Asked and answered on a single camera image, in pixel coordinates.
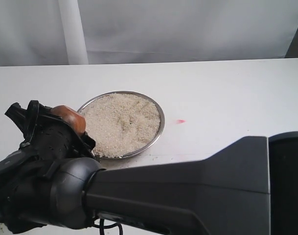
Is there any white backdrop curtain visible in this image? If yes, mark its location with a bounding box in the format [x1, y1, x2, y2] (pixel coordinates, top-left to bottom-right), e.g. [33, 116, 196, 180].
[0, 0, 298, 66]

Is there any steel plate of rice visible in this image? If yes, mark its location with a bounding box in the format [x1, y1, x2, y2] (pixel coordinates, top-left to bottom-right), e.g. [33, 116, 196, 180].
[78, 91, 165, 160]

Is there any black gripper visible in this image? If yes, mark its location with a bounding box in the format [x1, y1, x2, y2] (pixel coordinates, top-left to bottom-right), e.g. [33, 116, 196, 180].
[0, 115, 97, 233]

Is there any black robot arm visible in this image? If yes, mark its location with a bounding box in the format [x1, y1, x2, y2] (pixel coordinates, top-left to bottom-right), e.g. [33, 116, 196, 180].
[0, 116, 298, 235]

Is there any brown wooden cup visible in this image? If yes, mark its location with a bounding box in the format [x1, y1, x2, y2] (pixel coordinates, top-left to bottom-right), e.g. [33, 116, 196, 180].
[50, 105, 86, 136]

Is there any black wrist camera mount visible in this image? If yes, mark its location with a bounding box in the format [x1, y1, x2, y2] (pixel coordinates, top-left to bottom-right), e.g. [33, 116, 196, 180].
[5, 100, 64, 148]

